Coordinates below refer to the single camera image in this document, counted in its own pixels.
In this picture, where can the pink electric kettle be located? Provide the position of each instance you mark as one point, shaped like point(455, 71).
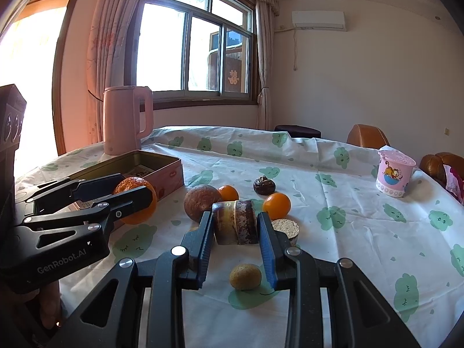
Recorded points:
point(127, 118)

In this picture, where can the white air conditioner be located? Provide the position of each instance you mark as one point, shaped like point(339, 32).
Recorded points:
point(319, 20)

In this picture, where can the round oat-topped cake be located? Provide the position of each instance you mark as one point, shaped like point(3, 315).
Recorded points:
point(287, 226)

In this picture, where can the white cloud-print tablecloth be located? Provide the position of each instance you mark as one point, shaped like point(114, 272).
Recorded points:
point(410, 248)

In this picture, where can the paper booklet in box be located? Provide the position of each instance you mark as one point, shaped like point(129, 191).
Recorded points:
point(139, 171)

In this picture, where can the pink right curtain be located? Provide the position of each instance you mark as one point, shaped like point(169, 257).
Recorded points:
point(265, 45)

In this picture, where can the small yellowish fruit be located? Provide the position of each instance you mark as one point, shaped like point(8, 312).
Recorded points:
point(245, 277)

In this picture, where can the small orange behind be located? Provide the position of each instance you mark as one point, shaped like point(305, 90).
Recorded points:
point(228, 193)

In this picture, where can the pink cartoon cup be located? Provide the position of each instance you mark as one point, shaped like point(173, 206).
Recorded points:
point(394, 172)

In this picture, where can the brown layered cake roll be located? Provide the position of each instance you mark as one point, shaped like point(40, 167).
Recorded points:
point(235, 222)

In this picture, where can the pink left curtain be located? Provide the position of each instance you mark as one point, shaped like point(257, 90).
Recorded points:
point(108, 31)

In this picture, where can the pink floral cushion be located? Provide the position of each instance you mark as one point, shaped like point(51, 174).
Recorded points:
point(454, 183)

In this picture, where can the window with brown frame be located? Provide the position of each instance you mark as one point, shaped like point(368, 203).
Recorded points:
point(193, 52)

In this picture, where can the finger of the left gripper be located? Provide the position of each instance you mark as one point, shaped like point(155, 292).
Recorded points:
point(94, 210)
point(51, 197)

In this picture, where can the brown round fruit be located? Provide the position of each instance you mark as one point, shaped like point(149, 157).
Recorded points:
point(200, 199)

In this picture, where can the pink curtain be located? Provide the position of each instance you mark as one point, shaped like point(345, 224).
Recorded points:
point(108, 31)
point(265, 45)

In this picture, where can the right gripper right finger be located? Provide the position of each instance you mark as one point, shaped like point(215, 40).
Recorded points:
point(358, 313)

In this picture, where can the pink metal tin box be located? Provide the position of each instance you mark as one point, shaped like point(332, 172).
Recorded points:
point(131, 185)

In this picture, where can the dark round stool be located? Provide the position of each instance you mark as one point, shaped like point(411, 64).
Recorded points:
point(299, 131)

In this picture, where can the orange in middle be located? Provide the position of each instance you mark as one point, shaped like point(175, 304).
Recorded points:
point(277, 206)

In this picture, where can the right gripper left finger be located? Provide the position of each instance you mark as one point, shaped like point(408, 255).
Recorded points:
point(111, 313)

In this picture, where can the brown leather chair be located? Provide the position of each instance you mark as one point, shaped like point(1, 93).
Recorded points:
point(367, 136)

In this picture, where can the brown leather sofa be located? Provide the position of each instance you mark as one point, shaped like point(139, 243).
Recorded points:
point(433, 165)

